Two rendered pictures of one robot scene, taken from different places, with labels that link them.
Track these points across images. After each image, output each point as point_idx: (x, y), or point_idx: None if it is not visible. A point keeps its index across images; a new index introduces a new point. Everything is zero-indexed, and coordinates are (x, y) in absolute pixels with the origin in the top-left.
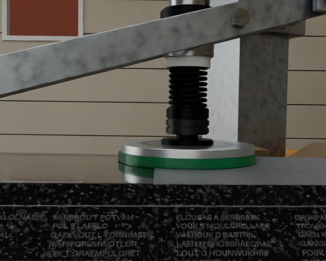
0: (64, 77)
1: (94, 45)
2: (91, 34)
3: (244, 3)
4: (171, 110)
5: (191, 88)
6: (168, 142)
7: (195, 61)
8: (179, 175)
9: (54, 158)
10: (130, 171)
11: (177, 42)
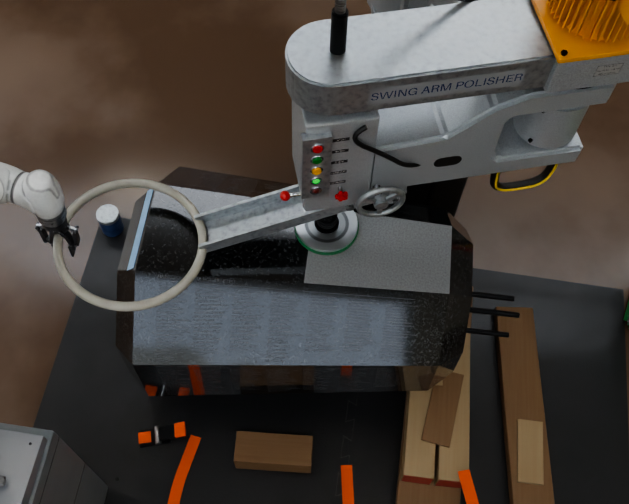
0: (270, 233)
1: (282, 224)
2: (281, 222)
3: None
4: (318, 219)
5: (327, 217)
6: (316, 228)
7: None
8: (315, 267)
9: None
10: (297, 258)
11: (319, 217)
